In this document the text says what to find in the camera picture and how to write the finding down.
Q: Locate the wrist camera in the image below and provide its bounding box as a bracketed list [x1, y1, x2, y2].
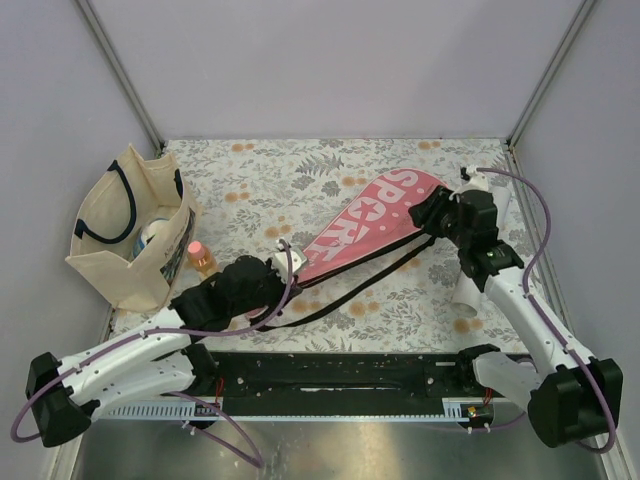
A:
[271, 239, 309, 278]
[457, 166, 490, 194]

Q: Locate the floral table mat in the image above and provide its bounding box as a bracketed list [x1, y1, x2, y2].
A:
[107, 137, 559, 355]

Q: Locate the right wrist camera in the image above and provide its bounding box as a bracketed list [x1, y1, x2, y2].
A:
[457, 166, 490, 194]

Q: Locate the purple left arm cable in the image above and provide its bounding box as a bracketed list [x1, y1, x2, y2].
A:
[10, 238, 301, 445]

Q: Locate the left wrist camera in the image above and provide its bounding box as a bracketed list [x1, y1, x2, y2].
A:
[271, 239, 309, 278]

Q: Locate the white blue item in tote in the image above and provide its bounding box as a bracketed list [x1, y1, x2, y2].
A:
[132, 217, 169, 259]

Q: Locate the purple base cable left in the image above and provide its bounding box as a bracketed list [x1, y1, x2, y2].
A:
[169, 392, 266, 469]

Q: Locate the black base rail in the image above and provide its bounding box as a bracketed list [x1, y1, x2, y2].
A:
[190, 352, 497, 420]

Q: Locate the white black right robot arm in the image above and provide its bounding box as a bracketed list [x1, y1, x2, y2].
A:
[409, 186, 623, 453]

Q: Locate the white shuttlecock tube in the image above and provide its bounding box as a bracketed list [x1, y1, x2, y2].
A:
[450, 184, 514, 317]

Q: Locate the pink racket cover bag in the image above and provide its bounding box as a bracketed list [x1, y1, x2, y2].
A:
[296, 168, 444, 290]

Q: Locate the cream canvas tote bag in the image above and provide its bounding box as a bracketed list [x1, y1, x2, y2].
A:
[66, 146, 201, 313]

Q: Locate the peach drink bottle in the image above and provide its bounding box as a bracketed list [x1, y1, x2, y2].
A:
[187, 241, 219, 280]

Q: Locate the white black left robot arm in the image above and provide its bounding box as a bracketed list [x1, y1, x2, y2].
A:
[20, 251, 308, 448]

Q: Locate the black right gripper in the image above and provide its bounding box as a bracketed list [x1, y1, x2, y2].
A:
[406, 185, 470, 249]

